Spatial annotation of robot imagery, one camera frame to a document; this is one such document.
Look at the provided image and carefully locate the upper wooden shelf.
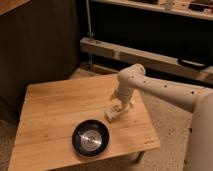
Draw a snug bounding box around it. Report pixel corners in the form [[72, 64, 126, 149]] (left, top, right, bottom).
[[93, 0, 213, 21]]

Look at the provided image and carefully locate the wooden table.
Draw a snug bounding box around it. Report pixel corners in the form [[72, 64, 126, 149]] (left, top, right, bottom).
[[8, 74, 160, 171]]

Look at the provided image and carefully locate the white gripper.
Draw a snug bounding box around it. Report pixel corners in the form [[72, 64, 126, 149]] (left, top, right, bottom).
[[110, 87, 134, 111]]

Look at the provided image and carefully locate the black ceramic bowl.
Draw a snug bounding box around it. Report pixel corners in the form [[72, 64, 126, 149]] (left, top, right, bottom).
[[72, 119, 110, 157]]

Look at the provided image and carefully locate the metal pole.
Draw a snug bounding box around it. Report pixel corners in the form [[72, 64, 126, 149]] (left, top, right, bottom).
[[86, 0, 94, 40]]

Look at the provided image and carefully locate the black handle object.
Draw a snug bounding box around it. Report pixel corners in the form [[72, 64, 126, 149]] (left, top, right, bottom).
[[177, 59, 209, 70]]

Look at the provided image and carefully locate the white plastic bottle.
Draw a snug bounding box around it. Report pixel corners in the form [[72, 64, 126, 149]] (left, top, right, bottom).
[[104, 102, 131, 122]]

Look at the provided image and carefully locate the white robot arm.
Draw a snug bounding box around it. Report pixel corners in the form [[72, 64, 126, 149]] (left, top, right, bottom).
[[112, 64, 213, 171]]

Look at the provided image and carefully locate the wooden shelf beam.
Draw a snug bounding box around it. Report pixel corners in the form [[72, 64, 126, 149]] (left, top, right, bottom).
[[80, 37, 213, 84]]

